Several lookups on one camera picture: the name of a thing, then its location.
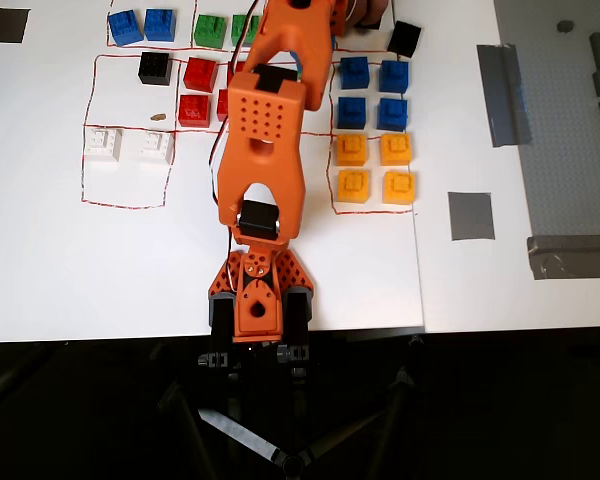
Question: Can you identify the person hand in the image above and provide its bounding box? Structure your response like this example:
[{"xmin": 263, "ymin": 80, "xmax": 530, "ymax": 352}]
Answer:
[{"xmin": 350, "ymin": 0, "xmax": 387, "ymax": 30}]

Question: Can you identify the blue lego block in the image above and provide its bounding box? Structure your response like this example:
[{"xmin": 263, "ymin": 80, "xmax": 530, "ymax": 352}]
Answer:
[
  {"xmin": 339, "ymin": 56, "xmax": 371, "ymax": 91},
  {"xmin": 377, "ymin": 97, "xmax": 410, "ymax": 133},
  {"xmin": 336, "ymin": 96, "xmax": 368, "ymax": 131},
  {"xmin": 144, "ymin": 8, "xmax": 177, "ymax": 43},
  {"xmin": 107, "ymin": 9, "xmax": 145, "ymax": 48},
  {"xmin": 378, "ymin": 59, "xmax": 411, "ymax": 95}
]

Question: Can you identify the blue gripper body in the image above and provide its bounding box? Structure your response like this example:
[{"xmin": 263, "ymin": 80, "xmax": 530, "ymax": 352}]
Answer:
[{"xmin": 285, "ymin": 47, "xmax": 303, "ymax": 82}]

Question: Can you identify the grey square tape marker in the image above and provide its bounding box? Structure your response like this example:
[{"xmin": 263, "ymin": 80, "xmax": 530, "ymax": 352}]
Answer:
[{"xmin": 447, "ymin": 191, "xmax": 497, "ymax": 242}]

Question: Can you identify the grey lego baseplate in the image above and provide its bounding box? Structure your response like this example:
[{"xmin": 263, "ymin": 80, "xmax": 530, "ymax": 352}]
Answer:
[{"xmin": 493, "ymin": 0, "xmax": 600, "ymax": 237}]

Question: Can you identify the black tape patch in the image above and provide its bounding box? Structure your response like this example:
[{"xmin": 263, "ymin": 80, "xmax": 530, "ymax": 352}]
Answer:
[{"xmin": 0, "ymin": 6, "xmax": 32, "ymax": 45}]

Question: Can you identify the white red servo cable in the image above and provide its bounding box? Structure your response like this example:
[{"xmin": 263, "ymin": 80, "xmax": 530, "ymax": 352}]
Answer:
[{"xmin": 207, "ymin": 119, "xmax": 231, "ymax": 207}]

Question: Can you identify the grey black table clamp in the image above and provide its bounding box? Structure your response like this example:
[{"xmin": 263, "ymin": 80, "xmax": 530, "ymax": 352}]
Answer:
[
  {"xmin": 275, "ymin": 287, "xmax": 315, "ymax": 365},
  {"xmin": 196, "ymin": 293, "xmax": 237, "ymax": 371}
]

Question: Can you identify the grey duct tape strip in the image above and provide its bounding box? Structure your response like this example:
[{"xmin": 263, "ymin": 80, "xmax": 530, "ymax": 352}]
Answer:
[
  {"xmin": 475, "ymin": 42, "xmax": 534, "ymax": 149},
  {"xmin": 525, "ymin": 233, "xmax": 600, "ymax": 281}
]

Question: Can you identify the black lego block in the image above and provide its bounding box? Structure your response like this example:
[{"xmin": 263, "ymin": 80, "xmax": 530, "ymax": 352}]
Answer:
[
  {"xmin": 137, "ymin": 51, "xmax": 173, "ymax": 87},
  {"xmin": 385, "ymin": 19, "xmax": 423, "ymax": 58}
]

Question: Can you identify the white lego block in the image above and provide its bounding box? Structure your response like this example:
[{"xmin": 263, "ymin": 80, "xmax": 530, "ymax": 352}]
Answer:
[
  {"xmin": 138, "ymin": 129, "xmax": 176, "ymax": 167},
  {"xmin": 83, "ymin": 126, "xmax": 125, "ymax": 165}
]

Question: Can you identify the yellow lego block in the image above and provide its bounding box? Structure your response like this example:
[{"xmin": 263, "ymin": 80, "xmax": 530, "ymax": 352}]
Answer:
[
  {"xmin": 337, "ymin": 168, "xmax": 372, "ymax": 205},
  {"xmin": 336, "ymin": 132, "xmax": 370, "ymax": 168},
  {"xmin": 379, "ymin": 132, "xmax": 413, "ymax": 167},
  {"xmin": 381, "ymin": 170, "xmax": 417, "ymax": 206}
]

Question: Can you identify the black tripod stand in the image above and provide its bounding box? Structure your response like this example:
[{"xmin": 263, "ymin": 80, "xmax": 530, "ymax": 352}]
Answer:
[{"xmin": 0, "ymin": 334, "xmax": 431, "ymax": 480}]

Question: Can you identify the green lego block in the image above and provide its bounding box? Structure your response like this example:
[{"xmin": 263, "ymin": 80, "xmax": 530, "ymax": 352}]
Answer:
[
  {"xmin": 193, "ymin": 13, "xmax": 229, "ymax": 50},
  {"xmin": 230, "ymin": 13, "xmax": 261, "ymax": 47}
]

